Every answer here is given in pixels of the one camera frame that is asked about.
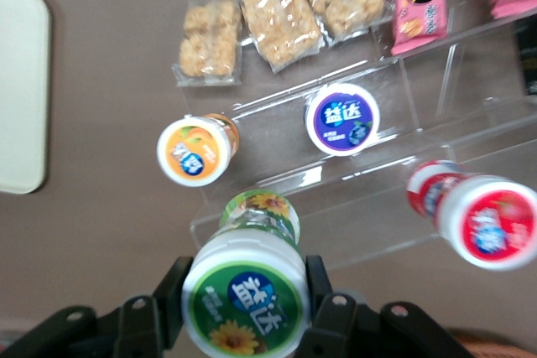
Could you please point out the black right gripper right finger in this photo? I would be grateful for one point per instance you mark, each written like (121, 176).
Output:
(331, 316)

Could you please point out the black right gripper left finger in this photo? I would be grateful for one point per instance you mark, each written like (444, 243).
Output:
(168, 291)

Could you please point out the green gum bottle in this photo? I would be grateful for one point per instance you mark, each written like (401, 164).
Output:
(247, 286)

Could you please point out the orange gum bottle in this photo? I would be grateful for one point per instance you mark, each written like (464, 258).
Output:
(193, 152)

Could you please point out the red gum bottle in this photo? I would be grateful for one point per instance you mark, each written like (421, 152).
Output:
(482, 224)

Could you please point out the blue gum bottle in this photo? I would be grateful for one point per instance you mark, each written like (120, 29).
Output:
(342, 121)

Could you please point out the cream plastic tray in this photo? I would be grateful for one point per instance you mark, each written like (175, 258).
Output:
(21, 89)

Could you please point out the black gum box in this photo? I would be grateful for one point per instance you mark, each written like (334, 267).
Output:
(528, 60)

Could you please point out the clear acrylic tiered stand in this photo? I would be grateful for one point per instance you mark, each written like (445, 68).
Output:
(377, 190)

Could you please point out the round wicker basket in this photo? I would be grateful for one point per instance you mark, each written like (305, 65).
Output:
(491, 345)

